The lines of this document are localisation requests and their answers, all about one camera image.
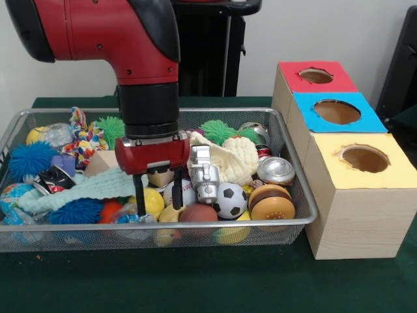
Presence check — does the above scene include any crushed silver drink can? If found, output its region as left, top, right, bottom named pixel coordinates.
left=256, top=157, right=296, bottom=187

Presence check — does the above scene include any blue spiky rubber ball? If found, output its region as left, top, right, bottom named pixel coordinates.
left=8, top=142, right=61, bottom=183

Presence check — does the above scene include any silver wire mesh bin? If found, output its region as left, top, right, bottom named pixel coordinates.
left=0, top=107, right=319, bottom=254

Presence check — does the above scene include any white baseball toy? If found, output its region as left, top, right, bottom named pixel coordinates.
left=162, top=179, right=198, bottom=207

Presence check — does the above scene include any silver robot figure toy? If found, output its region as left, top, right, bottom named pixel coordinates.
left=188, top=144, right=221, bottom=205

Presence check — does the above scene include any mint green knitted cloth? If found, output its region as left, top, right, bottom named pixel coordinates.
left=16, top=166, right=141, bottom=215

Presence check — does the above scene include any black flat panel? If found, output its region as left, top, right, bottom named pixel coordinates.
left=375, top=5, right=417, bottom=115

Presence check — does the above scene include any dark green table cloth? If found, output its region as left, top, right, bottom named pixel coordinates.
left=387, top=104, right=417, bottom=159
left=0, top=95, right=417, bottom=313

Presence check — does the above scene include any wooden box with three holes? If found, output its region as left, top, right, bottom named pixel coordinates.
left=272, top=60, right=417, bottom=261

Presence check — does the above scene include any black and white soccer ball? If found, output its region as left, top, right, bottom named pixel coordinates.
left=213, top=182, right=248, bottom=219

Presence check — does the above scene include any wooden toy hamburger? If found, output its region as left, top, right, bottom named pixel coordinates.
left=249, top=184, right=296, bottom=229

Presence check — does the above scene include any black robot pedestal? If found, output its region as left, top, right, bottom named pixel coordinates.
left=171, top=0, right=263, bottom=98

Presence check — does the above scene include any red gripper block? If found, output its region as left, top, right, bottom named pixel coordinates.
left=114, top=131, right=191, bottom=216

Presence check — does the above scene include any wooden cube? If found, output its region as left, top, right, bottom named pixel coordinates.
left=148, top=169, right=177, bottom=188

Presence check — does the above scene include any cream knitted cloth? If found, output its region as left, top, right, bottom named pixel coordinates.
left=187, top=131, right=260, bottom=186

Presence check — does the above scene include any yellow plush toy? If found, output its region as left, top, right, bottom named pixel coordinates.
left=158, top=203, right=187, bottom=223

